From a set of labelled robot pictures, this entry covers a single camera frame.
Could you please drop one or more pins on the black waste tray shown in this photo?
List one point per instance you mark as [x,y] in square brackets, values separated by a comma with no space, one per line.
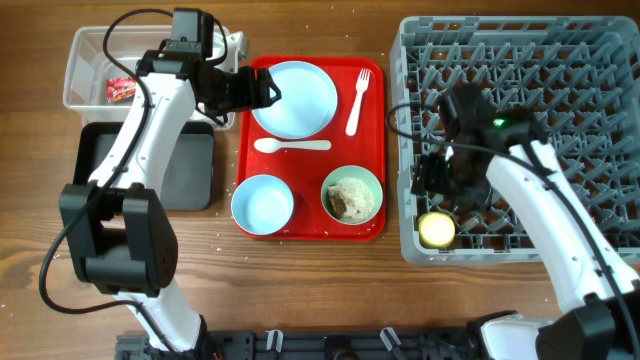
[188,180]

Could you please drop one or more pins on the red snack wrapper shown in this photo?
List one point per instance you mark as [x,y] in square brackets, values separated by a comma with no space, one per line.
[119,89]

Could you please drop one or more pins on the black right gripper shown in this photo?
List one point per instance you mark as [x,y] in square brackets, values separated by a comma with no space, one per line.
[426,179]

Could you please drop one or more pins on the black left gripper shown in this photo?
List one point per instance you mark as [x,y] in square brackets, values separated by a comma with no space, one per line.
[248,98]

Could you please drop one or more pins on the red plastic tray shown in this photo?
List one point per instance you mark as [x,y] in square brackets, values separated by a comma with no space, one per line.
[304,171]

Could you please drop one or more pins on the cream plastic spoon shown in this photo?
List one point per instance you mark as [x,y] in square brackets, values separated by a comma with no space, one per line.
[272,145]

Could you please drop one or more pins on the grey dishwasher rack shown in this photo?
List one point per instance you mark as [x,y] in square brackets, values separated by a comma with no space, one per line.
[579,76]

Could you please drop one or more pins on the large light blue plate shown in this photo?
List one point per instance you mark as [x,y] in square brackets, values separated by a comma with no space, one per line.
[307,105]

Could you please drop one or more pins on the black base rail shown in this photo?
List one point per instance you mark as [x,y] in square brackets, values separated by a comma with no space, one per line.
[389,343]

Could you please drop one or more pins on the white plastic fork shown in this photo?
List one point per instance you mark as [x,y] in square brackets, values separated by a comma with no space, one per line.
[361,86]

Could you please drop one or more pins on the light blue bowl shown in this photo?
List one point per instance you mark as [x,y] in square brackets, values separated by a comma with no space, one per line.
[262,205]

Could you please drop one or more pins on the green bowl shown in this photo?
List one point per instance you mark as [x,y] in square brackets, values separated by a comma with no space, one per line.
[355,172]

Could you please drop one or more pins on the clear plastic waste bin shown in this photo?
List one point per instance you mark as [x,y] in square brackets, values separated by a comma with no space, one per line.
[88,68]

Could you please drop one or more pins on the rice and food leftovers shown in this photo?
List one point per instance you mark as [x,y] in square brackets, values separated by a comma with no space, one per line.
[350,200]

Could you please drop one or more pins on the yellow plastic cup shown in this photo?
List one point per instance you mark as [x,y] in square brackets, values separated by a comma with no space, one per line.
[436,230]

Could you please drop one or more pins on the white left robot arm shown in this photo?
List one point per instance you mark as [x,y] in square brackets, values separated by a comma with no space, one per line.
[119,236]

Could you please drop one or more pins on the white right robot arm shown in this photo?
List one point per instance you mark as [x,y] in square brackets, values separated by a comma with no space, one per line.
[508,152]

